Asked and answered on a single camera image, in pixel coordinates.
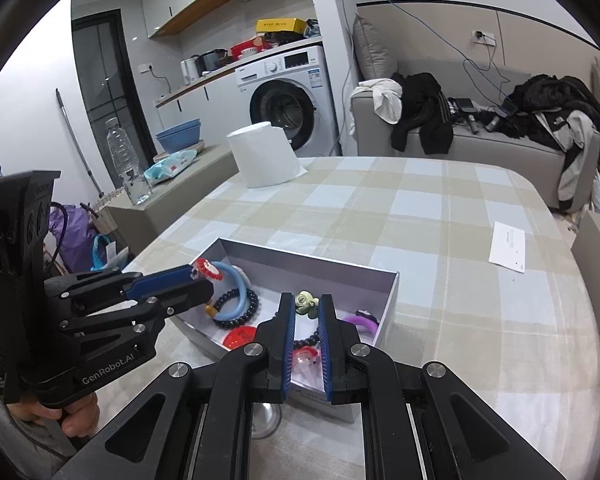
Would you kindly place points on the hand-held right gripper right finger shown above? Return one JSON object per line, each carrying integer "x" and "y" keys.
{"x": 325, "y": 350}

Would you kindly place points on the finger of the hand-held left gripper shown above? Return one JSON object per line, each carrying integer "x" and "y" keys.
{"x": 160, "y": 280}
{"x": 180, "y": 297}

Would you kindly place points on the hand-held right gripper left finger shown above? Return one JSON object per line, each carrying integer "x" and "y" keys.
{"x": 287, "y": 345}

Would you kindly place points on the pink translucent toy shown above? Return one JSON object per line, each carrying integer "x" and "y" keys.
{"x": 305, "y": 362}

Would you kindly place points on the small green charm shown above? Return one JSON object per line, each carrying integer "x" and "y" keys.
{"x": 306, "y": 302}

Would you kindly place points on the red round badge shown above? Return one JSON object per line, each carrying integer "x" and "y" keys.
{"x": 240, "y": 337}

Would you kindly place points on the grey cardboard box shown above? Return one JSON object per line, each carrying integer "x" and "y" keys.
{"x": 300, "y": 270}

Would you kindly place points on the person's left hand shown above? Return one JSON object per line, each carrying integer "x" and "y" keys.
{"x": 77, "y": 420}

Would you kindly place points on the blue plastic bag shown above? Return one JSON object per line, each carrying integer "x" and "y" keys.
{"x": 105, "y": 252}

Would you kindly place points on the large cardboard box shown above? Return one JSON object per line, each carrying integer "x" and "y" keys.
{"x": 180, "y": 205}

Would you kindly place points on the wicker basket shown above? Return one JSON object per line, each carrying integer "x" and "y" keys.
{"x": 102, "y": 210}

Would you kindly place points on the purple plastic bag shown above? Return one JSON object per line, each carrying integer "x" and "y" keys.
{"x": 72, "y": 235}

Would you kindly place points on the wet wipes pack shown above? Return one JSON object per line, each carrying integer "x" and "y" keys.
{"x": 172, "y": 165}

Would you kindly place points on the clear water bottle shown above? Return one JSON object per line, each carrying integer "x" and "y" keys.
{"x": 125, "y": 160}

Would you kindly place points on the blue plastic basin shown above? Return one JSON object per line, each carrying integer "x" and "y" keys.
{"x": 180, "y": 135}

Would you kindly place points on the plaid tablecloth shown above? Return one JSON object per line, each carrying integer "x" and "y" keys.
{"x": 405, "y": 210}

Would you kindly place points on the white paper towel roll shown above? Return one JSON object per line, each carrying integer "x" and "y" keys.
{"x": 265, "y": 155}

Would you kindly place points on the dark glass door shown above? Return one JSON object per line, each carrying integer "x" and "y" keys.
{"x": 105, "y": 85}

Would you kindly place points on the white envelope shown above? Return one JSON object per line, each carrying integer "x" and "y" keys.
{"x": 507, "y": 247}

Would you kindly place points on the white kettle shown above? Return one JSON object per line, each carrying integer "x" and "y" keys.
{"x": 190, "y": 71}

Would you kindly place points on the white washing machine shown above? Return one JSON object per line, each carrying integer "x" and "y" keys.
{"x": 280, "y": 105}

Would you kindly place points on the white garment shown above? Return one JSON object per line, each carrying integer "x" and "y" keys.
{"x": 385, "y": 97}

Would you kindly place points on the black garment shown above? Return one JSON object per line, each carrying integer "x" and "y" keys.
{"x": 425, "y": 110}

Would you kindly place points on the grey sofa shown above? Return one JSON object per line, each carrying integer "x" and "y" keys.
{"x": 505, "y": 155}

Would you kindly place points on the yellow box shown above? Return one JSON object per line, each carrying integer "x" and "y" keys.
{"x": 280, "y": 25}

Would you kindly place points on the grey pillow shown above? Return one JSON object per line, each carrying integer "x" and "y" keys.
{"x": 375, "y": 50}

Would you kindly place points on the black and white jacket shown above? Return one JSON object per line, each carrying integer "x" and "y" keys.
{"x": 560, "y": 115}

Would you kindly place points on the wall socket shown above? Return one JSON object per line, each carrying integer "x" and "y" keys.
{"x": 484, "y": 36}

